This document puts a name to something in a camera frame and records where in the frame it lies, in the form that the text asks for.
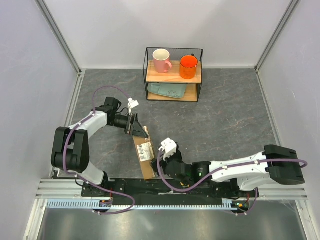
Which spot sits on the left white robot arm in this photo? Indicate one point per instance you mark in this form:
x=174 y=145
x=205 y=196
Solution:
x=71 y=150

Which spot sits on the black wire wooden shelf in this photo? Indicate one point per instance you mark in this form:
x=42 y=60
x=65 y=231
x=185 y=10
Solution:
x=150 y=75

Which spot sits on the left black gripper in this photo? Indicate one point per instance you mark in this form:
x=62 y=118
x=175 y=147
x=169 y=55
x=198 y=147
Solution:
x=137 y=130

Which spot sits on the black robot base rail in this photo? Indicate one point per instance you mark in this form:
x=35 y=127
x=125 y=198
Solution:
x=155 y=192

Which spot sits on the slotted cable duct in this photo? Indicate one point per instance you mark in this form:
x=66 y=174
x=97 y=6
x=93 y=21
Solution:
x=90 y=204

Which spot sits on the teal rectangular plate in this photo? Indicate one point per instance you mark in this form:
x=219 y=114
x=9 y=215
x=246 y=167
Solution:
x=172 y=90

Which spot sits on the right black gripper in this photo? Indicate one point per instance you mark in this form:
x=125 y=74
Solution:
x=178 y=155

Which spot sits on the brown cardboard express box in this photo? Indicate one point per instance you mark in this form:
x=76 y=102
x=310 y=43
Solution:
x=146 y=154

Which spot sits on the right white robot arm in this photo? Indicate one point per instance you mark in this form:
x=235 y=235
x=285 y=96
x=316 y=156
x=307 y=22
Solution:
x=274 y=164

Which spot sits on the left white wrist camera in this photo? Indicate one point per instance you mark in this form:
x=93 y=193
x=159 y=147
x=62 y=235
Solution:
x=131 y=105

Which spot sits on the pink ceramic mug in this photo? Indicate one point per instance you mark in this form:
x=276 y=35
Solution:
x=161 y=60

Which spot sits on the orange glass cup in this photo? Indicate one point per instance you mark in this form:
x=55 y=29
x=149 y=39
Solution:
x=188 y=66

